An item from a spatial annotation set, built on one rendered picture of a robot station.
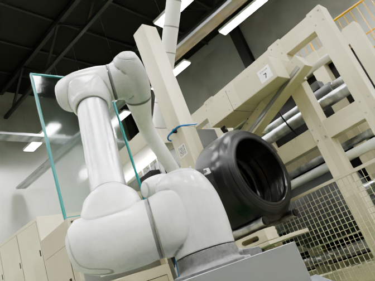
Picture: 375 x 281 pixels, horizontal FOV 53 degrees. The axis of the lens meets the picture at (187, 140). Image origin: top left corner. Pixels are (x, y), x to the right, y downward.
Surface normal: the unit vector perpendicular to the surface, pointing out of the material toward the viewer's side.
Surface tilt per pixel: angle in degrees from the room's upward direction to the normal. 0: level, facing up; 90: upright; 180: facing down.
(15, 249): 90
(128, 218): 73
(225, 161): 79
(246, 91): 90
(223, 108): 90
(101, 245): 101
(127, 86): 145
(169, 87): 90
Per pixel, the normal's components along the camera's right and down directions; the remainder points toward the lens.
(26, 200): 0.70, -0.47
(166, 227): 0.00, -0.20
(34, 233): -0.63, -0.06
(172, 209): -0.07, -0.48
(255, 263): -0.19, -0.29
